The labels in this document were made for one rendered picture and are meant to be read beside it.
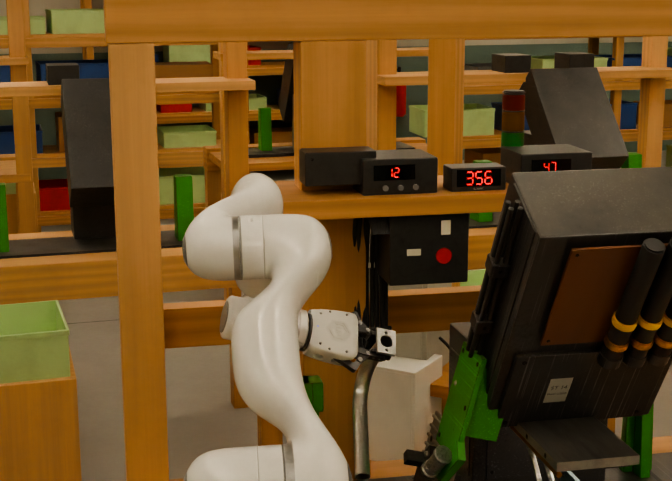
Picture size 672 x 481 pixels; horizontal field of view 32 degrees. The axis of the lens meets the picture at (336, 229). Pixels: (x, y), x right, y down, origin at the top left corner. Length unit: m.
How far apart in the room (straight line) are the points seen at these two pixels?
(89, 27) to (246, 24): 6.57
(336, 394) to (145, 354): 0.43
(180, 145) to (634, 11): 6.75
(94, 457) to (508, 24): 3.16
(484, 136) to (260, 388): 8.17
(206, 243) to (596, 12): 1.16
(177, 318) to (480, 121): 7.35
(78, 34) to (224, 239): 7.19
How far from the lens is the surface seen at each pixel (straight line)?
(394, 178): 2.42
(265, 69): 11.57
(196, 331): 2.61
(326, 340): 2.27
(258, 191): 1.91
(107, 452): 5.21
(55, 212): 9.08
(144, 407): 2.56
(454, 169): 2.46
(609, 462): 2.22
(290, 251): 1.79
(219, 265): 1.80
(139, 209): 2.44
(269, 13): 2.43
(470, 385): 2.29
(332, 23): 2.45
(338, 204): 2.37
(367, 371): 2.39
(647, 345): 2.20
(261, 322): 1.73
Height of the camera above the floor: 1.98
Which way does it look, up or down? 12 degrees down
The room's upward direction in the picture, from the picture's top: straight up
